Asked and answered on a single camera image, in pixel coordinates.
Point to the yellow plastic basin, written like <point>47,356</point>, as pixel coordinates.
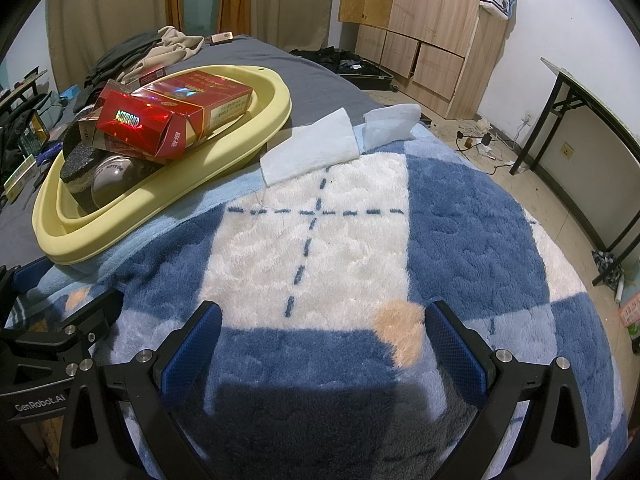
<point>240,135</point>

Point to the wooden wardrobe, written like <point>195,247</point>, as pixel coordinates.
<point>435,10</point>

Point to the small red box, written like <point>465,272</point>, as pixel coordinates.
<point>147,75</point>

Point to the teal packet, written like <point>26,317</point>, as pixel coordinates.
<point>70,93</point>

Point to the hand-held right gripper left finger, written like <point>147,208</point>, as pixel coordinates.
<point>195,355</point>

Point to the beige curtain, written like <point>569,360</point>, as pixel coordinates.
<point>110,10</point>
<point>290,5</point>

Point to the small white box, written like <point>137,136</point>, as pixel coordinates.
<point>87,130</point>

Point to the dark clothing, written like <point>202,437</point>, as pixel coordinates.
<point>125,52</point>

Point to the large red carton box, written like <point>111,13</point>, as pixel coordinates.
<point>200,87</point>

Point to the light blue towel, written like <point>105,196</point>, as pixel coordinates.
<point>390,125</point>

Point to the red box with holographic label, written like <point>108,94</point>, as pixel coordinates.
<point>130,125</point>

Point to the white green box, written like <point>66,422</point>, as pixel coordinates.
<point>20,175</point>

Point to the black backpack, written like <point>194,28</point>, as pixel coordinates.
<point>22,115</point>

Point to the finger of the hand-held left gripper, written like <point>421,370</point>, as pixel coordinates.
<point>30,280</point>
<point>97,315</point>

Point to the patterned cloth under table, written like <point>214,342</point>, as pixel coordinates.
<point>607,267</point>

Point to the blue white checked blanket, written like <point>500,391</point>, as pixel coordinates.
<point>350,240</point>

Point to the white towel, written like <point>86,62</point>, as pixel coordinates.
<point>310,145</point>

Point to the yellow wall socket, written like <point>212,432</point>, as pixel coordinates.
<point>567,149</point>

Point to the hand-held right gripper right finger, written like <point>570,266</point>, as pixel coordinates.
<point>455,345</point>

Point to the small pink box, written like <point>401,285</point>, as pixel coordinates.
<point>221,37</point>

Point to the orange packet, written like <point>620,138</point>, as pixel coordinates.
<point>630,312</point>

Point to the black folding table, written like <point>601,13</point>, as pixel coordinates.
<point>590,105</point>

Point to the beige container with heart knob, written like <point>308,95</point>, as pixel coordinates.
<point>112,180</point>

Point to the black open suitcase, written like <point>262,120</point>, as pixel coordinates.
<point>350,67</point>

